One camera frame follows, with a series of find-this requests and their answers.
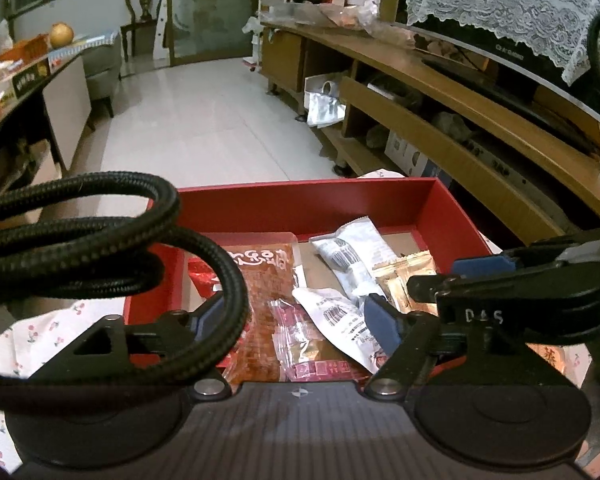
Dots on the pink transparent snack packet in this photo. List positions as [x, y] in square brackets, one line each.
[300, 340]

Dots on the glass door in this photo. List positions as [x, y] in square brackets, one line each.
[210, 10]

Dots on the yellow pomelo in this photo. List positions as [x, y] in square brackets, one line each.
[61, 35]

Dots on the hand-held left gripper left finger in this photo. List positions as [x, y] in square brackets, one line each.
[205, 317]

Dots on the wooden TV stand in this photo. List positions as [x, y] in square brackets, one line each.
[480, 125]

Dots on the black labelled box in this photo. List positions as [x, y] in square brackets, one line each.
[30, 80]

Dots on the silver foil bag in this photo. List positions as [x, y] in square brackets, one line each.
[325, 110]

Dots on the white grey snack packet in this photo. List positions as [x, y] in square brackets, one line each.
[340, 320]

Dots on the golden snack packet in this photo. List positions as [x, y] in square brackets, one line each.
[395, 280]

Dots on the grey armchair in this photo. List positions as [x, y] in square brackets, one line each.
[102, 70]

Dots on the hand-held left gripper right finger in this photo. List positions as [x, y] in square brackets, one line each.
[382, 322]

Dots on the orange box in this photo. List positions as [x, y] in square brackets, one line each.
[25, 49]

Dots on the red snack packet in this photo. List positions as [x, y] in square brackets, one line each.
[205, 275]

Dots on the white printed carton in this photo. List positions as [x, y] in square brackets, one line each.
[405, 155]

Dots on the white side cabinet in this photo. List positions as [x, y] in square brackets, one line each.
[67, 105]

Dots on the orange snack packet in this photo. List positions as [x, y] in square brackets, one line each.
[267, 310]

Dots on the red cardboard box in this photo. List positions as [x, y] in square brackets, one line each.
[305, 205]

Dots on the black television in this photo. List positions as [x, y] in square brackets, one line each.
[505, 55]

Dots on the crumpled plastic bags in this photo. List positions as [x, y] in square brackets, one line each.
[360, 17]

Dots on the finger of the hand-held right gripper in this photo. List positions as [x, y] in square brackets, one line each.
[480, 266]
[480, 310]

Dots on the cherry print tablecloth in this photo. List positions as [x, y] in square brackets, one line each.
[40, 335]

